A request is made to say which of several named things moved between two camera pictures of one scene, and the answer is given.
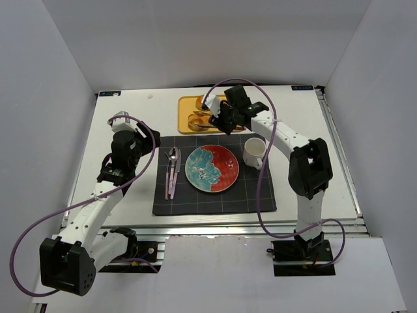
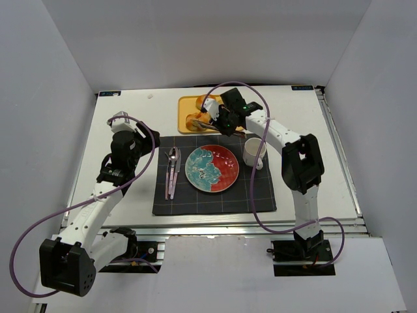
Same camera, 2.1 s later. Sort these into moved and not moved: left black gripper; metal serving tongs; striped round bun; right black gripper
Moved: metal serving tongs
Not moved: right black gripper; striped round bun; left black gripper
